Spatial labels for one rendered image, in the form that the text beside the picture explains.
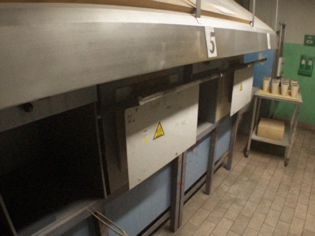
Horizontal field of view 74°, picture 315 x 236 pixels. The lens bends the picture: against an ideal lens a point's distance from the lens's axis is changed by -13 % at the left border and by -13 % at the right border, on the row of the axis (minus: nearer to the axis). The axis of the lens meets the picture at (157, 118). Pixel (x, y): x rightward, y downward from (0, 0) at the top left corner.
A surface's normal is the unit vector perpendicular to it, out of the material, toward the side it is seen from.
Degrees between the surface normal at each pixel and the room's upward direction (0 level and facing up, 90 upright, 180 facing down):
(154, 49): 80
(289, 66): 90
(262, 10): 90
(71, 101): 90
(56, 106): 90
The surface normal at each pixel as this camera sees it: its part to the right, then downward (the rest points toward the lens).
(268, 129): -0.50, 0.31
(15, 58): 0.78, 0.04
